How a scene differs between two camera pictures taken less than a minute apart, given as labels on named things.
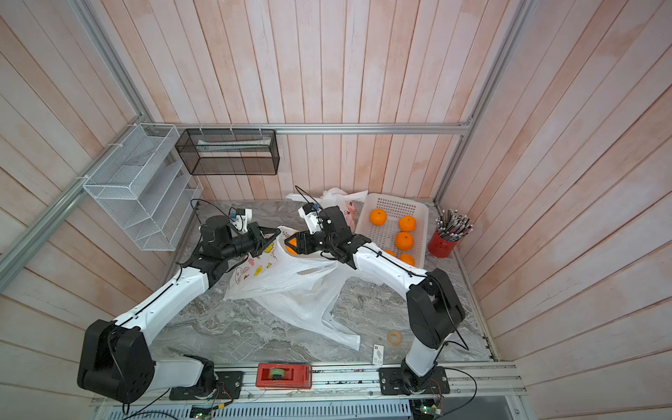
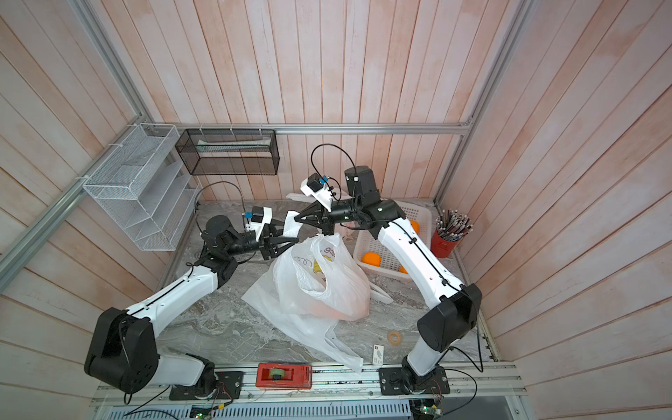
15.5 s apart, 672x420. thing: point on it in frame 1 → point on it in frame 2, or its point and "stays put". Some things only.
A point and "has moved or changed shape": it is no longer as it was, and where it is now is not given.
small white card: [378, 354] stays put
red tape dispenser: [283, 375] stays put
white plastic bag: [304, 284] has moved or changed shape
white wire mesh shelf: [143, 182] stays put
